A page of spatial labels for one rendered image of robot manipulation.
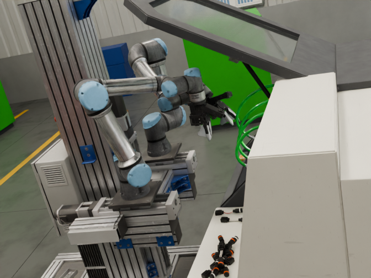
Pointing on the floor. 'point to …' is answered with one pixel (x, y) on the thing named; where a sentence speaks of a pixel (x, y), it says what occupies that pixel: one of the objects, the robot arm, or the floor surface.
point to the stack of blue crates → (117, 62)
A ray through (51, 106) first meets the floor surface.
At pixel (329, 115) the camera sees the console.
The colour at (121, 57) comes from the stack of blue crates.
